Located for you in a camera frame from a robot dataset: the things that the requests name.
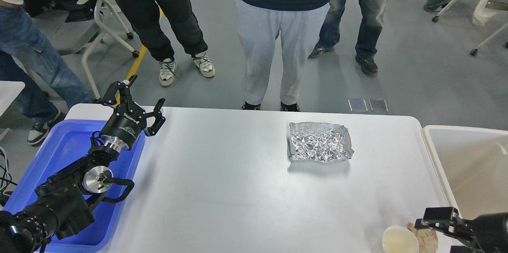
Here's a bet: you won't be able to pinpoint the person in black trousers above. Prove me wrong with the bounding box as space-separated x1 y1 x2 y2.
115 0 216 86

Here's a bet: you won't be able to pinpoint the crumpled aluminium foil tray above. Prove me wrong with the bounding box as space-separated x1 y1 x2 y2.
289 122 354 163

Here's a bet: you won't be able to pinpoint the person in grey sweatpants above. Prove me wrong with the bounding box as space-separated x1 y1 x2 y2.
235 0 330 112

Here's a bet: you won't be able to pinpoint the white paper cup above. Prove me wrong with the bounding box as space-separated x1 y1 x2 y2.
381 226 419 253

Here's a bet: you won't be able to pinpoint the person in faded jeans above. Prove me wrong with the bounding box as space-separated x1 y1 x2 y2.
308 0 388 76

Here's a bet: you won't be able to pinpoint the grey white office chair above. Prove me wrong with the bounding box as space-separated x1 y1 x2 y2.
32 0 139 100

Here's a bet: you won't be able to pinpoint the crumpled brown paper ball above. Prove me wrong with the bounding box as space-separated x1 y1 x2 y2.
406 222 439 253

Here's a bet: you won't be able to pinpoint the blue plastic bin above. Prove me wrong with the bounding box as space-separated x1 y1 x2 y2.
1 119 145 253

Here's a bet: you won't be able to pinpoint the white side table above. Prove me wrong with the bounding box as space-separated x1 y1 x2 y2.
0 80 25 116

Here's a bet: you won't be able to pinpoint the black cables at left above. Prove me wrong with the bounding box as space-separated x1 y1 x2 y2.
0 147 17 206

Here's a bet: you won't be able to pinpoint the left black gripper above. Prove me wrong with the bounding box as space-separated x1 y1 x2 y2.
97 75 166 150

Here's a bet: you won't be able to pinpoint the beige plastic bin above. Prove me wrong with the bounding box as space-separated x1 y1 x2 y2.
422 125 508 219

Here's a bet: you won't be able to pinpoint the person in blue jeans left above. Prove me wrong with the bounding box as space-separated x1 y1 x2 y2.
0 0 91 145

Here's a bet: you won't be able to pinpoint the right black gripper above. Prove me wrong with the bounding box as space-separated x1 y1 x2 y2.
414 207 508 253

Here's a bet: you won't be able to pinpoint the left metal floor plate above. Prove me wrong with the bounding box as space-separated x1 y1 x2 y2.
348 99 368 112

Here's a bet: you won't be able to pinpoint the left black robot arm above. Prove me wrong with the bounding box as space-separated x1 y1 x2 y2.
1 75 165 253

